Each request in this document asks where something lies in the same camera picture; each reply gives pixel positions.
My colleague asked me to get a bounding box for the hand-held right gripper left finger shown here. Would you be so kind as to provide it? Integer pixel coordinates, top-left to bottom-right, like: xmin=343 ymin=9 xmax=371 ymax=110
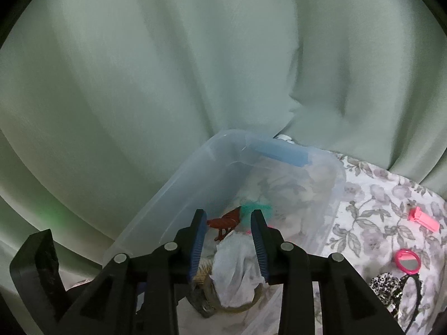
xmin=47 ymin=209 xmax=208 ymax=335

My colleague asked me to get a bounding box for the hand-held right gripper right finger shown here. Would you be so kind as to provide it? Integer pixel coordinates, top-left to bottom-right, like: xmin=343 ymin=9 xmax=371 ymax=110
xmin=250 ymin=209 xmax=406 ymax=335

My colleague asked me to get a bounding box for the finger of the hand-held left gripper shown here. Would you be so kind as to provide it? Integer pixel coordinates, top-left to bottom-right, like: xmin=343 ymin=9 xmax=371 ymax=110
xmin=9 ymin=229 xmax=71 ymax=324

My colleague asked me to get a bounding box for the clear box of cotton swabs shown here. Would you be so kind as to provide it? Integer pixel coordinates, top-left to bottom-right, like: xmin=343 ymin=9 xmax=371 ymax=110
xmin=194 ymin=258 xmax=215 ymax=283

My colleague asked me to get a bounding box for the white cloth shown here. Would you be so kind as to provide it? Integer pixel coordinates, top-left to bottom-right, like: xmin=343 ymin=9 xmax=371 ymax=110
xmin=211 ymin=232 xmax=266 ymax=306

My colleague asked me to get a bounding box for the teal plastic ring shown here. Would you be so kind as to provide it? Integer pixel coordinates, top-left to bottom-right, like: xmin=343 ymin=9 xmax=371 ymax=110
xmin=239 ymin=201 xmax=273 ymax=229

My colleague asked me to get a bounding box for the clear plastic storage container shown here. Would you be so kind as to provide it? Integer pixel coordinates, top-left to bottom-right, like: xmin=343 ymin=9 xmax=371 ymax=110
xmin=103 ymin=129 xmax=347 ymax=335

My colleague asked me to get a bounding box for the leopard print headband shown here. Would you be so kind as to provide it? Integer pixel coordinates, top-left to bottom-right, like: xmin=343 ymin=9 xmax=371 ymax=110
xmin=369 ymin=273 xmax=425 ymax=332

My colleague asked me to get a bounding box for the pink round mirror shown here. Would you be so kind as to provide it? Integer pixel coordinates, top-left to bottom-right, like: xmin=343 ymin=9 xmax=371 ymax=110
xmin=394 ymin=249 xmax=422 ymax=275

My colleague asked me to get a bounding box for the floral printed blanket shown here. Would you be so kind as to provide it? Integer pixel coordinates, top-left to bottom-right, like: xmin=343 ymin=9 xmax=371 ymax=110
xmin=312 ymin=152 xmax=447 ymax=335

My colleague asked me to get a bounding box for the pink plastic clip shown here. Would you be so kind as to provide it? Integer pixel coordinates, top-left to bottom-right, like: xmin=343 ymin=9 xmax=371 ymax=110
xmin=408 ymin=207 xmax=440 ymax=233

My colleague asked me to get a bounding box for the pale green curtain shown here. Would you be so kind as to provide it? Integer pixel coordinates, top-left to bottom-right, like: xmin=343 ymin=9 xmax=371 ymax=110
xmin=0 ymin=0 xmax=447 ymax=326

